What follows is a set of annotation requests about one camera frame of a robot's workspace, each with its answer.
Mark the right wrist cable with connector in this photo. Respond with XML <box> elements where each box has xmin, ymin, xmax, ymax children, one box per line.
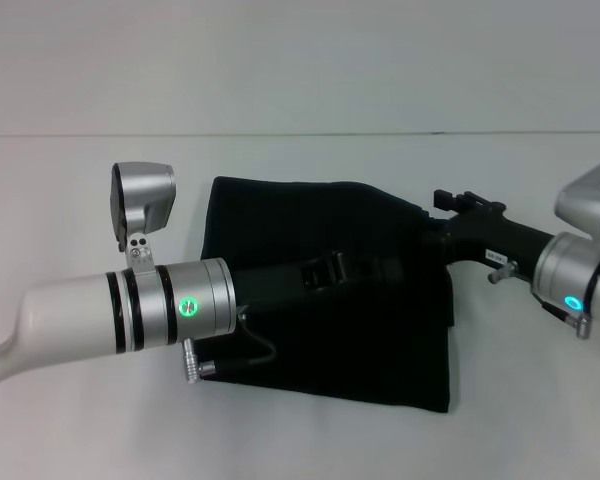
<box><xmin>487</xmin><ymin>258</ymin><xmax>595</xmax><ymax>342</ymax></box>

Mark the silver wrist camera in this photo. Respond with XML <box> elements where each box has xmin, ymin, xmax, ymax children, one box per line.
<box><xmin>553</xmin><ymin>153</ymin><xmax>600</xmax><ymax>240</ymax></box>
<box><xmin>109</xmin><ymin>162</ymin><xmax>177</xmax><ymax>277</ymax></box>

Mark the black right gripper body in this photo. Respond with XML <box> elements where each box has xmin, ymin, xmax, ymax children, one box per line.
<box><xmin>437</xmin><ymin>206</ymin><xmax>557</xmax><ymax>282</ymax></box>

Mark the black shirt with FREE print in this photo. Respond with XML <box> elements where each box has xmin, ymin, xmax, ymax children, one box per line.
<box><xmin>197</xmin><ymin>174</ymin><xmax>455</xmax><ymax>415</ymax></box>

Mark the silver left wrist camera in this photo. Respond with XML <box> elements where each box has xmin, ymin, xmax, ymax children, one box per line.
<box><xmin>109</xmin><ymin>162</ymin><xmax>177</xmax><ymax>277</ymax></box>

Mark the wrist cable with connector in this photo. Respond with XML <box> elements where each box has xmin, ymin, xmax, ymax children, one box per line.
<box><xmin>180</xmin><ymin>303</ymin><xmax>278</xmax><ymax>386</ymax></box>
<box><xmin>487</xmin><ymin>258</ymin><xmax>595</xmax><ymax>342</ymax></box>

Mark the left wrist cable with connector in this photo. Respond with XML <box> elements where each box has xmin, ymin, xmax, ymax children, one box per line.
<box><xmin>180</xmin><ymin>303</ymin><xmax>278</xmax><ymax>386</ymax></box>

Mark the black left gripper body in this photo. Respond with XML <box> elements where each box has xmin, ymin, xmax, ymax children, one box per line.
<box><xmin>228</xmin><ymin>256</ymin><xmax>342</xmax><ymax>314</ymax></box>

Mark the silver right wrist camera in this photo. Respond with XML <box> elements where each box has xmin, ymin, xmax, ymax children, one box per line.
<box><xmin>553</xmin><ymin>153</ymin><xmax>600</xmax><ymax>240</ymax></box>

